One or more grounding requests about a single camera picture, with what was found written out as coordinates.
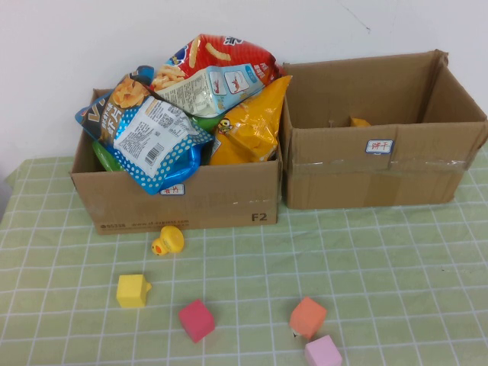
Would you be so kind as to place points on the yellow chip bag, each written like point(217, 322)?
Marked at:
point(248, 133)

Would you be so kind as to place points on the green checked tablecloth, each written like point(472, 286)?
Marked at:
point(343, 274)

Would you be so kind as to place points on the yellow foam cube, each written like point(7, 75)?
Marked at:
point(130, 291)

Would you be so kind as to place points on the orange foam cube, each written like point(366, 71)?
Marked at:
point(308, 317)

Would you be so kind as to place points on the pink foam cube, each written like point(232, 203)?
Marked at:
point(323, 352)

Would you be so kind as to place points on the blue polka dot chip bag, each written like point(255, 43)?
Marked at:
point(152, 137)

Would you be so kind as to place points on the red shrimp stick chip bag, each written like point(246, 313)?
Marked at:
point(228, 57)

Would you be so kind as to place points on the red foam cube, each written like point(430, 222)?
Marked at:
point(196, 320)

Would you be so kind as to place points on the cardboard box with taped front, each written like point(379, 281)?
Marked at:
point(343, 183)

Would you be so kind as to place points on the white label red handwriting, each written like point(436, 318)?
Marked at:
point(172, 189)
point(380, 146)

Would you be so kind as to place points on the yellow rubber duck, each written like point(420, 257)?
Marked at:
point(167, 241)

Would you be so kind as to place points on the yellow-orange snack packet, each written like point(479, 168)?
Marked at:
point(359, 122)

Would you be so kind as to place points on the cardboard box printed F2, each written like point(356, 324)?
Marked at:
point(213, 198)

